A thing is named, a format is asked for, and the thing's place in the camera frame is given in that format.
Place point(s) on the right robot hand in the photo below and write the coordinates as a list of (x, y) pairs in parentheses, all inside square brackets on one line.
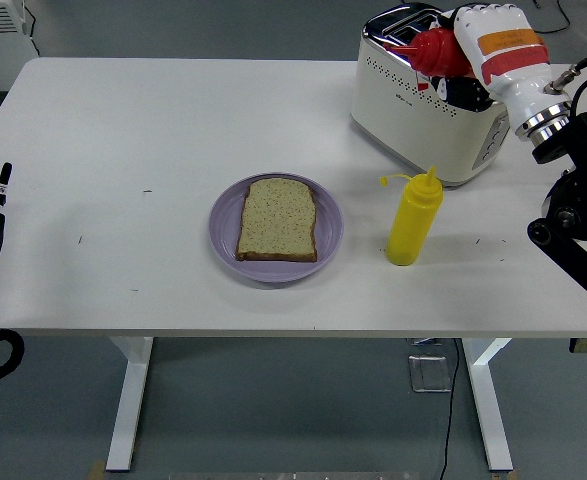
[(508, 55)]

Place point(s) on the red squeeze bottle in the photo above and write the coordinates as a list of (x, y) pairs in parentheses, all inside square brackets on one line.
[(438, 52)]

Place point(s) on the bread slice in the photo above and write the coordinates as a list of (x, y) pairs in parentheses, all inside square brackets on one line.
[(278, 220)]

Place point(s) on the cream and chrome toaster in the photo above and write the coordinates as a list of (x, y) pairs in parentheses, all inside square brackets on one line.
[(403, 115)]

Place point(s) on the yellow squeeze bottle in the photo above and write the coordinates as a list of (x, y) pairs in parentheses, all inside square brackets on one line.
[(413, 225)]

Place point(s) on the white table leg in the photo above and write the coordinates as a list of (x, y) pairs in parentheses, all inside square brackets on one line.
[(488, 400), (128, 400)]

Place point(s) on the purple plate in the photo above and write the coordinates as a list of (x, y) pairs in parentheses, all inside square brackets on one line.
[(223, 235)]

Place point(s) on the clear plastic box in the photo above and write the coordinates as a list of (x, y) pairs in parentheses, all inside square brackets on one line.
[(429, 374)]

